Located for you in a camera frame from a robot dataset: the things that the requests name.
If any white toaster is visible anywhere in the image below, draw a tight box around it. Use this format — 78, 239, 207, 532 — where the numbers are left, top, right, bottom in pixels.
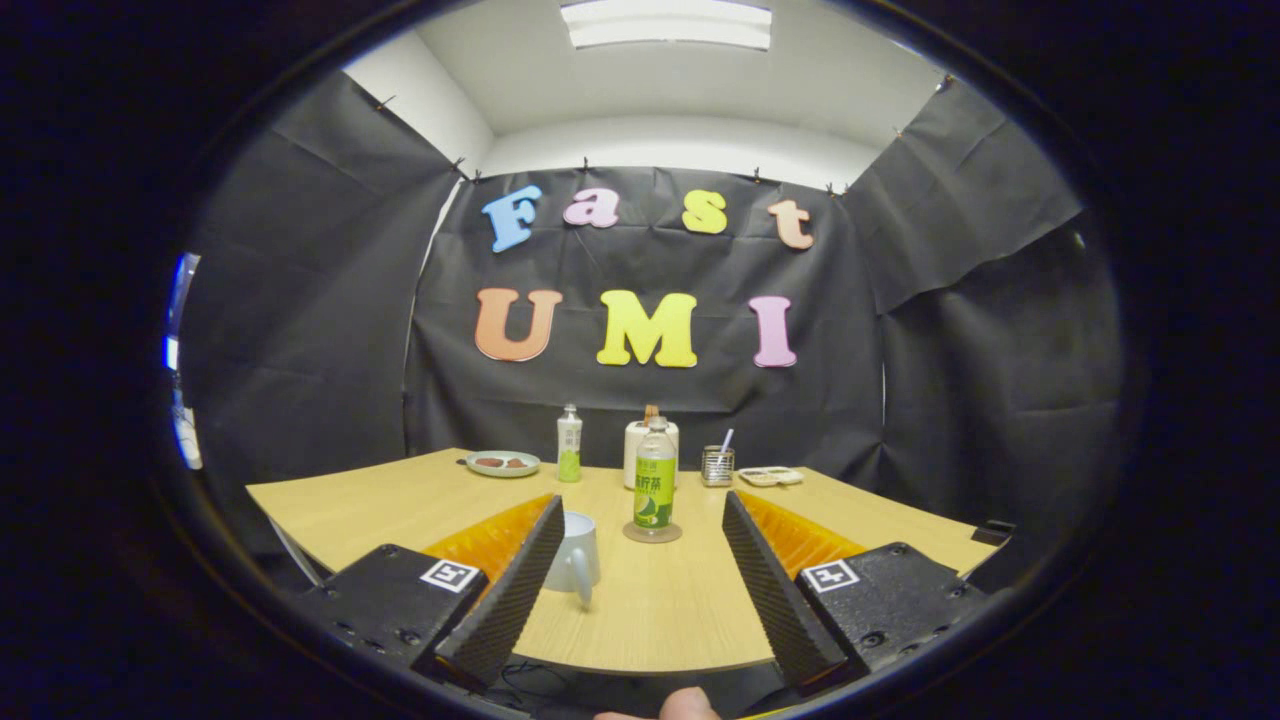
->
623, 420, 681, 491

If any ceiling light panel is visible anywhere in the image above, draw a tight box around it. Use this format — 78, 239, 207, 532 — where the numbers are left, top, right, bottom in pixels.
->
560, 0, 773, 51

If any white cup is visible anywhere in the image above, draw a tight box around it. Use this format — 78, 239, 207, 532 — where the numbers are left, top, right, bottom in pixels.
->
543, 511, 602, 612

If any green label juice bottle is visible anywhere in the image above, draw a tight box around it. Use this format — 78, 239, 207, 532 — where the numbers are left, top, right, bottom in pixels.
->
633, 416, 678, 538

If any slim white green bottle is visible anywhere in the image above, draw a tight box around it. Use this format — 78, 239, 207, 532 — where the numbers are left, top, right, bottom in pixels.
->
556, 404, 583, 484

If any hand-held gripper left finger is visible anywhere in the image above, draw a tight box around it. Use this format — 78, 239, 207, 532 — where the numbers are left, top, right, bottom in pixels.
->
300, 493, 567, 691

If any pale green round plate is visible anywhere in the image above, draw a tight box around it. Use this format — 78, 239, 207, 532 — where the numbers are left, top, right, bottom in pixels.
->
465, 450, 542, 479

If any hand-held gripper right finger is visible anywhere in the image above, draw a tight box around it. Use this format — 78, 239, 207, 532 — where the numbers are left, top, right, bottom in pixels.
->
722, 489, 991, 698

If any wooden table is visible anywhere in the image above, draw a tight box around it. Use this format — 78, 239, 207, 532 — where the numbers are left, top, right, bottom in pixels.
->
245, 447, 1001, 676

